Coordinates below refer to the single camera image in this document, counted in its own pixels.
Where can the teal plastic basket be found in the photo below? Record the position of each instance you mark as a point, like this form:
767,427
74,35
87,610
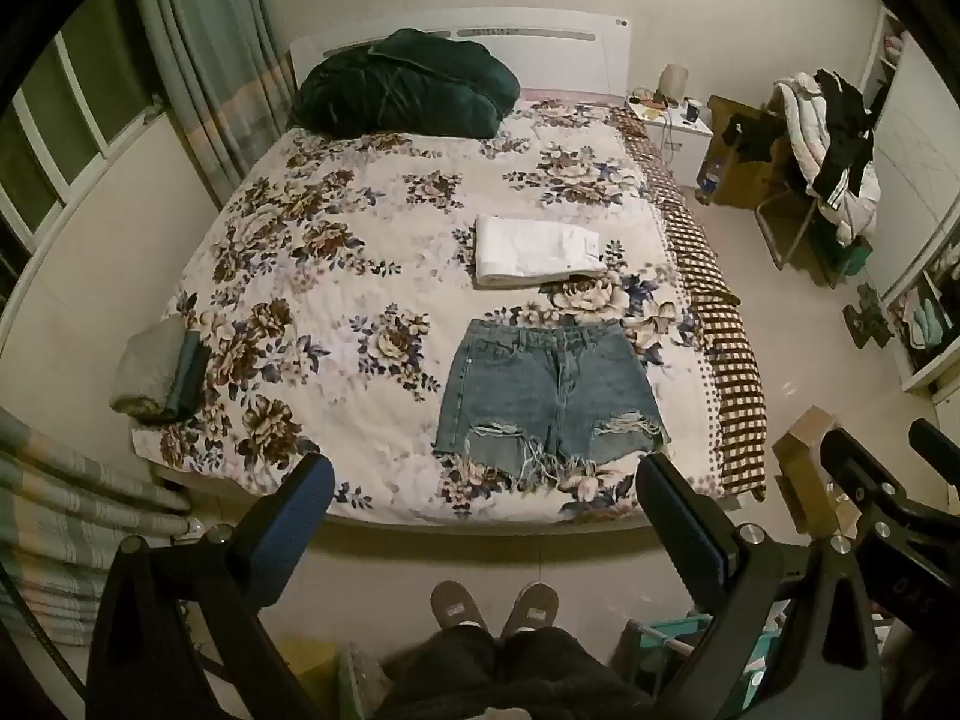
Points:
675,641

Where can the white headboard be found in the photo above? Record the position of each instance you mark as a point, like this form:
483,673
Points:
562,52

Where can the window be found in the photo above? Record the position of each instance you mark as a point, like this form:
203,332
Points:
67,120

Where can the green storage box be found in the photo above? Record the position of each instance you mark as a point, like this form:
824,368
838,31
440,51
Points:
851,261

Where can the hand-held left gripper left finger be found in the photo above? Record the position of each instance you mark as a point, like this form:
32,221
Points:
304,499

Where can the dark green duvet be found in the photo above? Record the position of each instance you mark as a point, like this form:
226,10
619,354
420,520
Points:
405,90

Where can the small open cardboard box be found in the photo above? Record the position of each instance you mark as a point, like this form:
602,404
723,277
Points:
806,457

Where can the yellow bag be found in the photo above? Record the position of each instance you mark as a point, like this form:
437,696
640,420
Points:
309,667

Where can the white table lamp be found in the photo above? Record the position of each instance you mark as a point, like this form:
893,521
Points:
674,81

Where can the dark cup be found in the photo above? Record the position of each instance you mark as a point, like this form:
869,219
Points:
692,111

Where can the brown wooden cabinet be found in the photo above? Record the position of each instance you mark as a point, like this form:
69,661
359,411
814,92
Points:
739,180

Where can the white nightstand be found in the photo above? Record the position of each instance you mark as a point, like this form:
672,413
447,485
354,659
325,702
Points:
679,142

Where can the patterned slippers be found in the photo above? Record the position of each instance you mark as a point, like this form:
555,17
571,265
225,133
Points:
868,315

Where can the brown checked bed sheet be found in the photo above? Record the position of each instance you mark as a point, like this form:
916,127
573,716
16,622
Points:
716,330

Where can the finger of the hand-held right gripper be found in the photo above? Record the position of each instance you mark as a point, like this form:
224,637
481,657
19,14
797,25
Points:
855,461
934,441

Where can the green striped curtain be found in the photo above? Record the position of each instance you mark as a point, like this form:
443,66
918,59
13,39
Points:
67,525
210,67

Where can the metal folding chair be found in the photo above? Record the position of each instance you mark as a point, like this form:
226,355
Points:
787,229

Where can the white wardrobe shelf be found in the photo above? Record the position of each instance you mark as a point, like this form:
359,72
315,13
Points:
926,180

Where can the blue denim shorts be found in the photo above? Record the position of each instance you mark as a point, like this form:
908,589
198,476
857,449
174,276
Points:
551,390

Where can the bed with floral sheet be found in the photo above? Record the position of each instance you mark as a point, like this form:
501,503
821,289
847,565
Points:
352,262

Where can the person's grey slipper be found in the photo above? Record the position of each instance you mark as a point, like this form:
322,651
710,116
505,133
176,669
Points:
531,607
457,604

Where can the folded grey cloth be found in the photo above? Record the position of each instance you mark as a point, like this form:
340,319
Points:
146,371

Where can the chair piled with clothes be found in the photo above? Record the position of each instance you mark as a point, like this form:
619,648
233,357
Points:
806,135

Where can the person's right grey slipper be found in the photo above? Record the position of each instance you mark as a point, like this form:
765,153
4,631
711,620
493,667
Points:
531,607

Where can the folded dark green cloth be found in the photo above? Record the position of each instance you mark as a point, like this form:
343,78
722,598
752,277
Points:
187,379

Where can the black garment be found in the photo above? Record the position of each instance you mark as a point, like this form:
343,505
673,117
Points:
847,127

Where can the person's left grey slipper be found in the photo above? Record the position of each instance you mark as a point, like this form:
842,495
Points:
457,604

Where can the folded white pants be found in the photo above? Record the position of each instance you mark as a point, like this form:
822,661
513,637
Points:
536,247

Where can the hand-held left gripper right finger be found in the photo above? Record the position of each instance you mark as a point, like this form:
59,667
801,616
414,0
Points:
675,514

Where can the person's legs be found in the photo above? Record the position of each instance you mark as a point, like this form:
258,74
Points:
510,675

